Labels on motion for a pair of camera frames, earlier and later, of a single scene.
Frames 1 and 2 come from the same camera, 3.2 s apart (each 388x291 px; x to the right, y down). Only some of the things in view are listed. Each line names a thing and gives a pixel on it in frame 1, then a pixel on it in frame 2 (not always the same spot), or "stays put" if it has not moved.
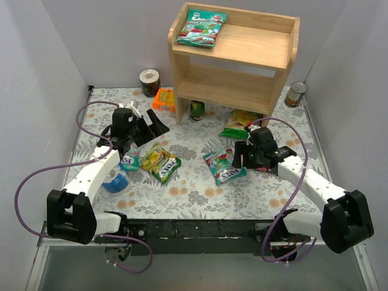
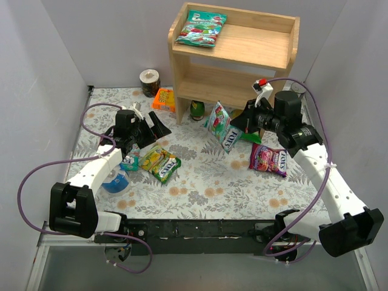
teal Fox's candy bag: (200, 28) stays put
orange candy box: (164, 100) stays put
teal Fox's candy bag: (220, 162) to (222, 128)
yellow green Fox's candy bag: (160, 163) stays put
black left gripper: (145, 129) stays put
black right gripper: (240, 156) to (250, 115)
